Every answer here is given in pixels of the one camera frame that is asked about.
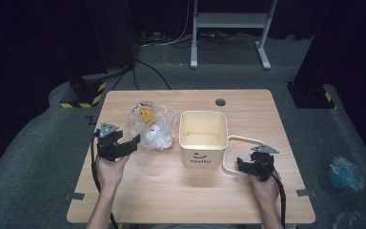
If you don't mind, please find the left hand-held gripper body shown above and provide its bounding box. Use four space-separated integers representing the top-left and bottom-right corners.
94 122 125 162

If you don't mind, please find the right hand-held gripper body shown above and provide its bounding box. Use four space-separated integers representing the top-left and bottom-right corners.
249 144 280 183

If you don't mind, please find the clear bag with yellow face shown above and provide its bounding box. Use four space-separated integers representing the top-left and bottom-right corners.
125 100 181 152

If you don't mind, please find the cream plastic waste bin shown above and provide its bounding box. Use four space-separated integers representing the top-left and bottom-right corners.
178 110 229 169

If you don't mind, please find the person's left hand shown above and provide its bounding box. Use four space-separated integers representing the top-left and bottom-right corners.
94 154 131 193

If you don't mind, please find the person's right hand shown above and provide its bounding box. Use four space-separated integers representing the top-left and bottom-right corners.
250 173 282 208

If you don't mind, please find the grey tape strip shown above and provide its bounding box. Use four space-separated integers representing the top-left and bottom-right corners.
65 192 86 201
296 188 318 198

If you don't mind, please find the black base with striped edge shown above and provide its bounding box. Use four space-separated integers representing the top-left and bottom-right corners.
59 73 108 109

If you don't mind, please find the blue plastic bag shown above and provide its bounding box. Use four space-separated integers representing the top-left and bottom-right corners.
327 156 366 192

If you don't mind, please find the white metal stand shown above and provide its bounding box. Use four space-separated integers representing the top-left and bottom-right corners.
189 0 278 71

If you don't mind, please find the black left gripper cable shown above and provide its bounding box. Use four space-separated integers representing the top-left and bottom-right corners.
90 133 120 229

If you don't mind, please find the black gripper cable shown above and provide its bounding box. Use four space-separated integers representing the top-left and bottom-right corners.
266 171 288 229
90 133 120 229

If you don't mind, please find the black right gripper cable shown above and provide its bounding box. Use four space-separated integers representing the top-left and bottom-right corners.
266 171 288 229

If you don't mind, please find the black floor cable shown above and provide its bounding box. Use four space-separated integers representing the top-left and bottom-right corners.
112 58 173 91

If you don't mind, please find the black square base plate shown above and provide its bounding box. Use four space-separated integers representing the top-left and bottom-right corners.
286 81 336 110

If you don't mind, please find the thin white floor cable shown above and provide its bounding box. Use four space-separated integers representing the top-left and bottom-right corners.
139 0 193 68

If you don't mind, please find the black cable bundle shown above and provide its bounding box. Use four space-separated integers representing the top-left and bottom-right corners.
196 31 258 52

